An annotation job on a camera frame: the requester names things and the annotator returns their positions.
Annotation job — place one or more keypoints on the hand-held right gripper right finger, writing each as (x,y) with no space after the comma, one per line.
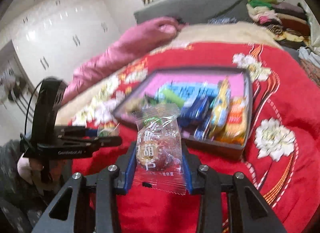
(187,170)

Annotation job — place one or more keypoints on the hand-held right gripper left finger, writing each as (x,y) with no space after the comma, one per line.
(130,168)

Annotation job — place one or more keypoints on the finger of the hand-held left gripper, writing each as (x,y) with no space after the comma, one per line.
(107,141)
(92,132)

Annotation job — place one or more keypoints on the small clear green snack packet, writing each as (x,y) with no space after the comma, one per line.
(107,130)

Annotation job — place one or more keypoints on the clear red hawthorn candy packet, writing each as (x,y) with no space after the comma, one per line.
(160,152)

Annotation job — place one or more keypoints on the dark shallow cardboard box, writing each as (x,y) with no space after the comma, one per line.
(220,149)

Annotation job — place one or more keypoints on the clear brown pastry packet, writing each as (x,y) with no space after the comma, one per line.
(132,105)

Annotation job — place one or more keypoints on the dark green snack packet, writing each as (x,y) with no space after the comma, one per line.
(150,100)

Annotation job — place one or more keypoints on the blue snack packet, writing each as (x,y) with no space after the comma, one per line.
(195,109)

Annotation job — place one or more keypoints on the gold snack packet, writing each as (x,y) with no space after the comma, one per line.
(220,112)

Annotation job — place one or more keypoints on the orange cake packet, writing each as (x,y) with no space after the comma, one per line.
(235,122)

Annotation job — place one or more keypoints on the person's left hand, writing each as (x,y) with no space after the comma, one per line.
(27,170)

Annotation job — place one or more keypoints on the person's dark patterned clothing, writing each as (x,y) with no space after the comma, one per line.
(15,198)

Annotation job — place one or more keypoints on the pink book with blue label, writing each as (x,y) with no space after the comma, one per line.
(160,82)

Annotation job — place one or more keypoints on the pink quilt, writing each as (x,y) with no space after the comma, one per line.
(120,47)

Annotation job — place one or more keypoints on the white wardrobe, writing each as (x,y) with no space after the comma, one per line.
(62,35)

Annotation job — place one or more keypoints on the red floral blanket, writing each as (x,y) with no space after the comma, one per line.
(275,97)

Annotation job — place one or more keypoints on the dark patterned pillow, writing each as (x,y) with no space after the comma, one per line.
(222,20)

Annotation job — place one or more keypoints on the grey headboard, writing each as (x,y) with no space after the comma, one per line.
(195,5)

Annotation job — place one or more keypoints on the pale blue crumpled clothes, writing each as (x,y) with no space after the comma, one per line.
(310,52)

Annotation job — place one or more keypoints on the stack of folded clothes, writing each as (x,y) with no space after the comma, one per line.
(287,15)

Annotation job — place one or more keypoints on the cream curtain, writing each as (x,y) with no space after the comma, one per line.
(315,22)

